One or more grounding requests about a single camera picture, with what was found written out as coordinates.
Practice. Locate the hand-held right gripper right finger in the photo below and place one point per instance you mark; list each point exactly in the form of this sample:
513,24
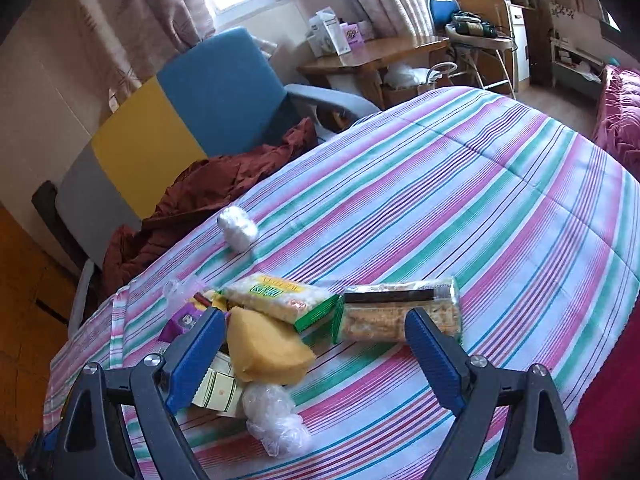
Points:
435,360

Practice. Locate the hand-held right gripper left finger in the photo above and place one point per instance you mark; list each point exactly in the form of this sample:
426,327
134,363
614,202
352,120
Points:
195,360

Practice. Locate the plain yellow packet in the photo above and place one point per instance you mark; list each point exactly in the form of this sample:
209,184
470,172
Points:
270,350

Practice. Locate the plastic-wrapped white ball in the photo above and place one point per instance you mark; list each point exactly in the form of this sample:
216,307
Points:
237,227

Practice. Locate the white green paper packet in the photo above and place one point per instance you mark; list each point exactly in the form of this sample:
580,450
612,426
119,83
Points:
220,390

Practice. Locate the purple snack packet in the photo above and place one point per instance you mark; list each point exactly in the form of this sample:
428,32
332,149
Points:
180,322

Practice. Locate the dark-striped cracker packet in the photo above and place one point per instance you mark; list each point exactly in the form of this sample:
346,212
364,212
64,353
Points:
390,322

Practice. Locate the small red yellow packet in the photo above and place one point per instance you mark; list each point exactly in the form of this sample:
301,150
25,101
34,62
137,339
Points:
205,301

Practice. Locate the clear plastic bag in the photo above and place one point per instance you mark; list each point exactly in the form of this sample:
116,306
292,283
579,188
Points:
177,291

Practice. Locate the loose plastic-wrapped white bundle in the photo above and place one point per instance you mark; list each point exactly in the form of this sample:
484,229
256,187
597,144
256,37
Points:
270,410

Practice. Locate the yellow green rice cracker packet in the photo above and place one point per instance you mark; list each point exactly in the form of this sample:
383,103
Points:
280,300

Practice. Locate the rust brown cloth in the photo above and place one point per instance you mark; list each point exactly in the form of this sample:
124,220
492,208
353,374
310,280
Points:
200,190

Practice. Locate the striped bed blanket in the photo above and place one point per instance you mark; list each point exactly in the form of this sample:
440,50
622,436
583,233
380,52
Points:
450,185

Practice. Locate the brown wooden wardrobe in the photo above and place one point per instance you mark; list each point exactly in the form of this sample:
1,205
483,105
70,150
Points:
25,310

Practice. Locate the dark red cloth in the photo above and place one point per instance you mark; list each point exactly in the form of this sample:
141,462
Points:
610,410

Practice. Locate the cardboard box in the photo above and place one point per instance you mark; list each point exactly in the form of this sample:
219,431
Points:
400,95

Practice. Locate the blue yellow grey sofa chair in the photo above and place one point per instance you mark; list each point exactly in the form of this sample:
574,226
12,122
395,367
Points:
215,85

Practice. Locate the white plastic bag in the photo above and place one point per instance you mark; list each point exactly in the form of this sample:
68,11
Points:
405,74

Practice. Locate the wooden desk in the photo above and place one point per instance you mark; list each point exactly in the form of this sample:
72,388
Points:
380,52

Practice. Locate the pink quilted blanket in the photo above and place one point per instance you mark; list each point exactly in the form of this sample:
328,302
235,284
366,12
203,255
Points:
620,105

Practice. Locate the white folding table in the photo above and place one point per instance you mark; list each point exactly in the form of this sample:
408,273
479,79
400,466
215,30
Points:
480,42

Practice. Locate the grey low shelf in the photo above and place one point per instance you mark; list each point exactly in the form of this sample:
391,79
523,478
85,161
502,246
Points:
575,67

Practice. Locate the white cabinet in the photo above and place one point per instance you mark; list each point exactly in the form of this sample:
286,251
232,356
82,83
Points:
520,40

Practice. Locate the purple box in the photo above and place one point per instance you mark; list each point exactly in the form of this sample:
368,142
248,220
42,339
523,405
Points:
356,36

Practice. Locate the large white carton box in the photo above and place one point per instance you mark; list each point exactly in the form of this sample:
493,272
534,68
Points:
337,32

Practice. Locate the small white carton box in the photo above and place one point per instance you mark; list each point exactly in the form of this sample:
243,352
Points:
315,35

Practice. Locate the white wall socket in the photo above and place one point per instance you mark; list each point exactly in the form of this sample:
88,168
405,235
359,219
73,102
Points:
113,99

